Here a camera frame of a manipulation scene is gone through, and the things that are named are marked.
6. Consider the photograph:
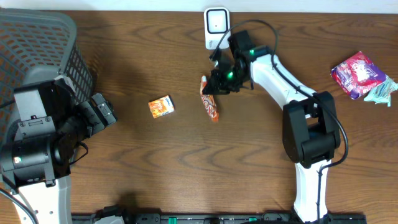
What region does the orange chocolate bar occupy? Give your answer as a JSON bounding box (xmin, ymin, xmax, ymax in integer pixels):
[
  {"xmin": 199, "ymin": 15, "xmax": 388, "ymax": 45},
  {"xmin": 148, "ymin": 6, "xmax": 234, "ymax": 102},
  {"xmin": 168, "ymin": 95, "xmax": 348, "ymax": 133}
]
[{"xmin": 200, "ymin": 76, "xmax": 219, "ymax": 122}]

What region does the small orange snack packet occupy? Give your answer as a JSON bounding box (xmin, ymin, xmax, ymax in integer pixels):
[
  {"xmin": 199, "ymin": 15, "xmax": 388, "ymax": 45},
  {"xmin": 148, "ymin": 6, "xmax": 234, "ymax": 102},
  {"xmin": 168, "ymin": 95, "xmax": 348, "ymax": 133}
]
[{"xmin": 148, "ymin": 95, "xmax": 175, "ymax": 118}]

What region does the purple snack packet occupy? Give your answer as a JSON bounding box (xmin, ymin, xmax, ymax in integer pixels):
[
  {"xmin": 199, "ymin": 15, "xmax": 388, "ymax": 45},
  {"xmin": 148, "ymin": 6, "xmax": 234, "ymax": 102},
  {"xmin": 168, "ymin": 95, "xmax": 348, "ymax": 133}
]
[{"xmin": 331, "ymin": 51, "xmax": 387, "ymax": 100}]

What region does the teal white snack packet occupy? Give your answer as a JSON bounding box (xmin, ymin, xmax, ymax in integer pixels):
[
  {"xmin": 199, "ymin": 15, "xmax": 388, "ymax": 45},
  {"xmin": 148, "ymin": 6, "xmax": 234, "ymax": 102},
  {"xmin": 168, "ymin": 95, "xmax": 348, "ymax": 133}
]
[{"xmin": 364, "ymin": 77, "xmax": 397, "ymax": 107}]

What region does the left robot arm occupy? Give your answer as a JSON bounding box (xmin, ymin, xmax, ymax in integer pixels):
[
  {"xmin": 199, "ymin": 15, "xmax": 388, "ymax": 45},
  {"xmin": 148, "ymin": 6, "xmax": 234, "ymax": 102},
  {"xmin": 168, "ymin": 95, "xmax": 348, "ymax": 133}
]
[{"xmin": 1, "ymin": 78, "xmax": 117, "ymax": 223}]

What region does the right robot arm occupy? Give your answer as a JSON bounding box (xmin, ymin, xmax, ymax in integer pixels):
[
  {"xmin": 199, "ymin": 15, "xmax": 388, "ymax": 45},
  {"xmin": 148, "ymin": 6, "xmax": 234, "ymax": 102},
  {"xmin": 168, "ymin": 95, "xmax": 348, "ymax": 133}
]
[{"xmin": 202, "ymin": 30, "xmax": 342, "ymax": 223}]

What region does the white barcode scanner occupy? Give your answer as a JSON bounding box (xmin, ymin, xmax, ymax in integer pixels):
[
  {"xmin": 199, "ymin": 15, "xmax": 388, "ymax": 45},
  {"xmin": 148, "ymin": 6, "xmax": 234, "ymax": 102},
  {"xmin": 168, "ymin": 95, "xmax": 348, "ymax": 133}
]
[{"xmin": 203, "ymin": 7, "xmax": 230, "ymax": 50}]

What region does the grey plastic mesh basket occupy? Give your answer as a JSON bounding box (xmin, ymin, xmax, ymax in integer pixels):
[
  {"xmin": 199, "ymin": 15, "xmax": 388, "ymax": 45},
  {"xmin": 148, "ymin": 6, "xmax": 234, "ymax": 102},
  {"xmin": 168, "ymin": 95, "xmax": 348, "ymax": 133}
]
[{"xmin": 1, "ymin": 9, "xmax": 96, "ymax": 143}]

